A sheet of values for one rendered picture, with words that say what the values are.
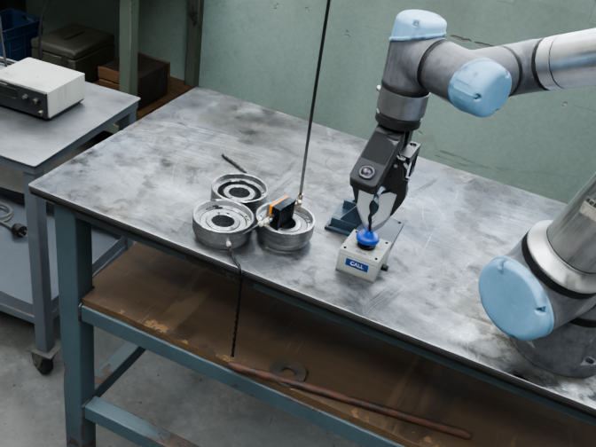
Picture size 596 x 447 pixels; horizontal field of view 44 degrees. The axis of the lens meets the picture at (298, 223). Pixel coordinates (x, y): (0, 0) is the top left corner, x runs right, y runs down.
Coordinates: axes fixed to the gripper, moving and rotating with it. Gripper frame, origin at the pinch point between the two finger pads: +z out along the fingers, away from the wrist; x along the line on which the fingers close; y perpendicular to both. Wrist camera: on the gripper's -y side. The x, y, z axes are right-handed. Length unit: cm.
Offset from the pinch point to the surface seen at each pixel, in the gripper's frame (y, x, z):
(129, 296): -4, 45, 33
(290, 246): -3.9, 12.0, 6.6
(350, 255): -3.6, 1.3, 4.4
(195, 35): 157, 126, 41
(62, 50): 121, 164, 48
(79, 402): -10, 53, 63
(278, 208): -2.7, 15.5, 1.1
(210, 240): -11.0, 23.7, 6.3
